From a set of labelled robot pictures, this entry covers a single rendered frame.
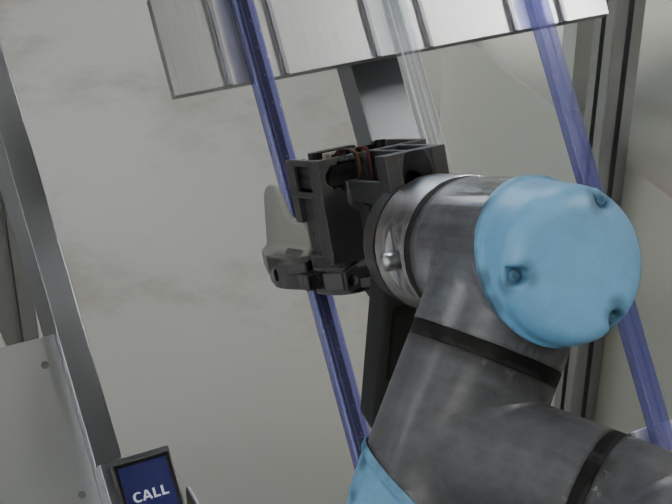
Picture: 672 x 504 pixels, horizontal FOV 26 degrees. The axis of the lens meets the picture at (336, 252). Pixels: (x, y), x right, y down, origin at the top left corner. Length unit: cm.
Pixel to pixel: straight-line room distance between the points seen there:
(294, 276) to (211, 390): 150
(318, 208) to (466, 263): 19
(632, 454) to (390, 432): 11
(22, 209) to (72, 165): 195
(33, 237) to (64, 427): 14
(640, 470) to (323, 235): 28
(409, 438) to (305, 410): 165
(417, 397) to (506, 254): 8
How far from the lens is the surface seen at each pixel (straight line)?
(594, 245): 66
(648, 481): 64
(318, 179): 83
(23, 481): 104
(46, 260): 106
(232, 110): 319
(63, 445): 104
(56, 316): 105
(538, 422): 66
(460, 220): 69
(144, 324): 252
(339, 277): 84
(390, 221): 76
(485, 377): 66
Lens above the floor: 146
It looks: 33 degrees down
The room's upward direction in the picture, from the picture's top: straight up
